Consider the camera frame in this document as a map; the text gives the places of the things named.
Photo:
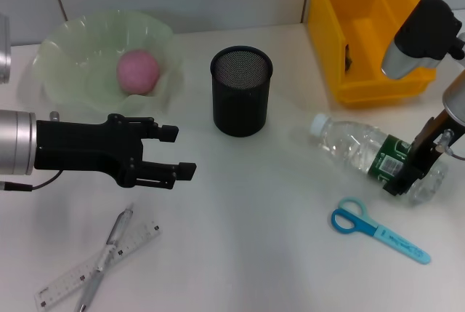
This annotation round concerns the blue scissors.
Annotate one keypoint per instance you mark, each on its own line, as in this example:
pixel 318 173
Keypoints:
pixel 403 246

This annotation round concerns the grey clear pen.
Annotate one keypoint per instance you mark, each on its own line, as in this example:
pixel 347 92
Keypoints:
pixel 92 283

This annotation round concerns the pink peach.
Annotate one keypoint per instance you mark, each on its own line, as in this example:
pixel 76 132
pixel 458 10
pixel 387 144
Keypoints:
pixel 138 72

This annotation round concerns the pale green glass fruit bowl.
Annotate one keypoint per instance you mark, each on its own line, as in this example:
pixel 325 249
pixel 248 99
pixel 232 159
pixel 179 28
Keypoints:
pixel 83 68

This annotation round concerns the yellow plastic bin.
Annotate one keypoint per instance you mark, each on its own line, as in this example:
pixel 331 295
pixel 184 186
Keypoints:
pixel 370 35

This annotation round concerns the clear green-label water bottle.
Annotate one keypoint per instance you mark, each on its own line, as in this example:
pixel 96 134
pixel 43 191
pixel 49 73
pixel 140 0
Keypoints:
pixel 352 144

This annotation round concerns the green plastic wrapper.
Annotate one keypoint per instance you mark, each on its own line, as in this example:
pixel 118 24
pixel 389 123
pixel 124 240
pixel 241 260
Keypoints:
pixel 348 59

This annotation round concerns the transparent plastic ruler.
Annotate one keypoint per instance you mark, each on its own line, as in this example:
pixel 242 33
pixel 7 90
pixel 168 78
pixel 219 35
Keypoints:
pixel 69 279

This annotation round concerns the black mesh pen cup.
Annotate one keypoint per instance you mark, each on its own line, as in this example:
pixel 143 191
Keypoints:
pixel 240 108

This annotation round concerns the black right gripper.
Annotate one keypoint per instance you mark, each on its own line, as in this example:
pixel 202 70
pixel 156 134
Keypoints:
pixel 423 152

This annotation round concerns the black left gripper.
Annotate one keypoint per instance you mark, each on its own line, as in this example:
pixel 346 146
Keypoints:
pixel 80 146

